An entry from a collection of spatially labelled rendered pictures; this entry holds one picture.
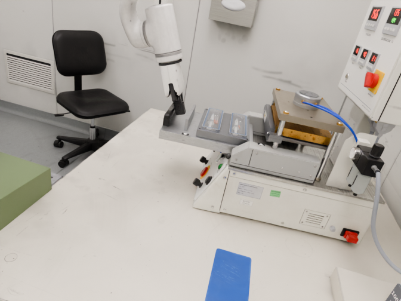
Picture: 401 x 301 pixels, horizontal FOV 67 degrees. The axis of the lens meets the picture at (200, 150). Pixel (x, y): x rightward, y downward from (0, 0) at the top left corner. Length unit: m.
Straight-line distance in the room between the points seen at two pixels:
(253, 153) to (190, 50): 1.69
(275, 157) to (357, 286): 0.38
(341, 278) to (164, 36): 0.81
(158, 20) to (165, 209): 0.56
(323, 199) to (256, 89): 1.59
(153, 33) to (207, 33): 1.49
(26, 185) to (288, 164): 0.73
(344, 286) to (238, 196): 0.36
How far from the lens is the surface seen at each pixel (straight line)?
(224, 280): 0.82
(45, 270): 0.83
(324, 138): 0.96
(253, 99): 2.47
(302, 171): 0.93
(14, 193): 0.93
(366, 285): 0.93
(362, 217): 1.05
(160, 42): 0.95
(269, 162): 0.90
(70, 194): 1.03
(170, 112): 0.99
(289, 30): 2.38
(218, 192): 0.95
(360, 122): 1.03
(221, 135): 0.93
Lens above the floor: 1.37
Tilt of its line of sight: 27 degrees down
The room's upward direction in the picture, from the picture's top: 11 degrees clockwise
